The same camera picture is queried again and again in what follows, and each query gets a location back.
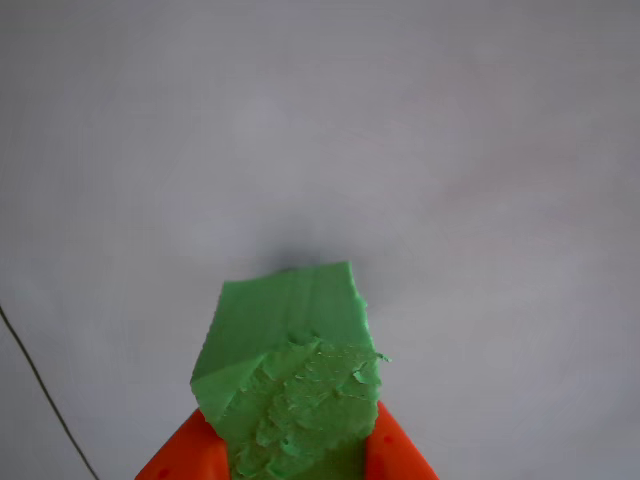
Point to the white paper sheet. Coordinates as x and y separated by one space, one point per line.
320 125

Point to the green foam block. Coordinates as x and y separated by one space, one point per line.
290 350

